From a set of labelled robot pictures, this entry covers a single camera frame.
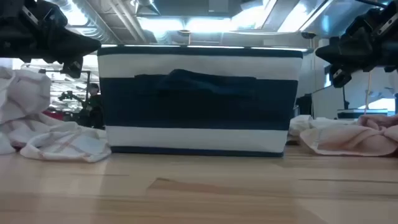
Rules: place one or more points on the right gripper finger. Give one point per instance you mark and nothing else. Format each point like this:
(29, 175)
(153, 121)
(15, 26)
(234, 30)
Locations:
(345, 59)
(345, 45)

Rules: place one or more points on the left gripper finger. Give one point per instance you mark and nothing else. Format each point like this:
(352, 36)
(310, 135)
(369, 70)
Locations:
(74, 53)
(71, 39)

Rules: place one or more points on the plain pink towel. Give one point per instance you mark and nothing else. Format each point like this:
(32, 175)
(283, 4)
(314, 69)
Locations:
(357, 140)

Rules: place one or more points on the white red-checked towel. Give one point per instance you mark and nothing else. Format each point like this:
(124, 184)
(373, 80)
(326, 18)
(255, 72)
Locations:
(62, 143)

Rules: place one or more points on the navy white striped fabric basket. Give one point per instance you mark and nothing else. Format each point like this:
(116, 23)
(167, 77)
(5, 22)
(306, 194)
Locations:
(199, 102)
(362, 113)

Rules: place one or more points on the small black robot arm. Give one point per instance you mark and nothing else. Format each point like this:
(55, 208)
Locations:
(68, 96)

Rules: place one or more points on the grey monitor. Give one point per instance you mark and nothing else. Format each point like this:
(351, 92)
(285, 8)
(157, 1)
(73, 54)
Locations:
(326, 99)

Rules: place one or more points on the person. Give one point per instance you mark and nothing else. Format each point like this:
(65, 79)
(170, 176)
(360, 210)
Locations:
(94, 109)

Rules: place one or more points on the red object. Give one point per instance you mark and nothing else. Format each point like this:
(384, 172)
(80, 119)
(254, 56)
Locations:
(54, 114)

